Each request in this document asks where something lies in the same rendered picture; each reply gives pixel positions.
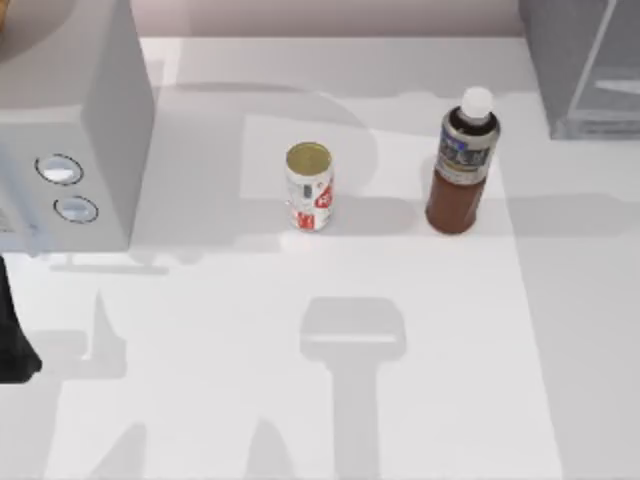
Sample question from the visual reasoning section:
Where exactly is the red and white can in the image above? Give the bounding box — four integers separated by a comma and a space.
284, 141, 335, 234

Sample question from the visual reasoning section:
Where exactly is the brown bottle with white cap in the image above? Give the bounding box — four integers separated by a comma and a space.
424, 86, 502, 236

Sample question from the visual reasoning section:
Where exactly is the round microwave knob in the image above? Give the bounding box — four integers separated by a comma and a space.
34, 153, 85, 187
52, 195, 100, 225

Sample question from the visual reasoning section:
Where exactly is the pale microwave oven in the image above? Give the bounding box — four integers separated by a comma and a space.
0, 0, 155, 257

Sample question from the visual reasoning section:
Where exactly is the grey cabinet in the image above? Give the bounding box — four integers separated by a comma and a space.
517, 0, 640, 141

